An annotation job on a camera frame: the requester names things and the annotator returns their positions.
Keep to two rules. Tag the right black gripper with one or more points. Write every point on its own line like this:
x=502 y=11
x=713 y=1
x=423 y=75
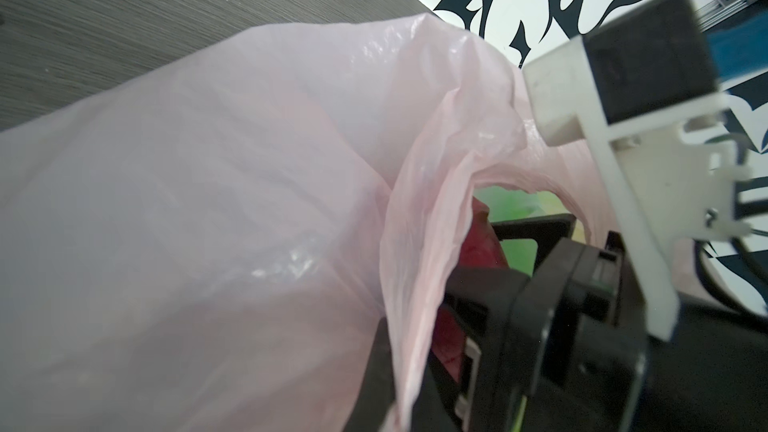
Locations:
x=566 y=349

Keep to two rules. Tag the pink knotted plastic bag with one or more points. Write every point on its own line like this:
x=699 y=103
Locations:
x=211 y=246

